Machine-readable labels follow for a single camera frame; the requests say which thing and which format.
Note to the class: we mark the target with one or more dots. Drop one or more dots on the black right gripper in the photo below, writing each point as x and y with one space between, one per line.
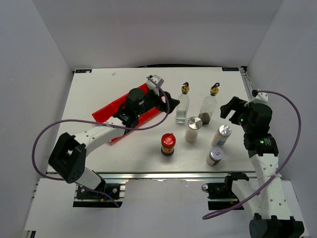
236 104

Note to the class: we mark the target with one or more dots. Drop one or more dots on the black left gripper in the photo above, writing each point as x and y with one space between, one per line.
164 106

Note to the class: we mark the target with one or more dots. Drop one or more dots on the clear liquid glass bottle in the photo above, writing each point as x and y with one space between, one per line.
182 108

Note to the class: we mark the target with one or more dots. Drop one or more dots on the dark liquid glass bottle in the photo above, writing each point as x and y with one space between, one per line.
209 105

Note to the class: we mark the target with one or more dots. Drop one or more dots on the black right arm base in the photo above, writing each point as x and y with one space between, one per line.
218 191

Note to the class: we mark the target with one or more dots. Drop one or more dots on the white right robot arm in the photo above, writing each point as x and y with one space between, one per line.
267 206

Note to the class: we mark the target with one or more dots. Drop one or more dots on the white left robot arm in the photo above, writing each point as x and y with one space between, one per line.
68 157

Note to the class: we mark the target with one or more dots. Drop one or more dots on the silver lid blue label jar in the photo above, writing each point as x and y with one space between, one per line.
221 136

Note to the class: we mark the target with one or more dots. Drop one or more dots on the silver lid white powder jar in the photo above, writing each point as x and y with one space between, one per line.
194 125

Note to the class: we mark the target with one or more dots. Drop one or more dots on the red lid dark sauce jar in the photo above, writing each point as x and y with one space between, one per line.
168 142

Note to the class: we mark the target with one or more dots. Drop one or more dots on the blue table corner label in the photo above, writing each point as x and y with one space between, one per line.
230 69

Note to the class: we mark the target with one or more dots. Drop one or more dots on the white lid brown spice jar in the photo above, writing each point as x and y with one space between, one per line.
214 156

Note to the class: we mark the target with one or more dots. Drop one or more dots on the blue left table label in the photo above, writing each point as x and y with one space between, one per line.
83 71

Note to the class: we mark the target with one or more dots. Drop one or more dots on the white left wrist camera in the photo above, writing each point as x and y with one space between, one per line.
153 82

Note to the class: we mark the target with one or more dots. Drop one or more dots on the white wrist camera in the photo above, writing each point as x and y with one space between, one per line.
257 97
153 82

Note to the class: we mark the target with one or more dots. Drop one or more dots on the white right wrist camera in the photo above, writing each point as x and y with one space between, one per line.
257 97

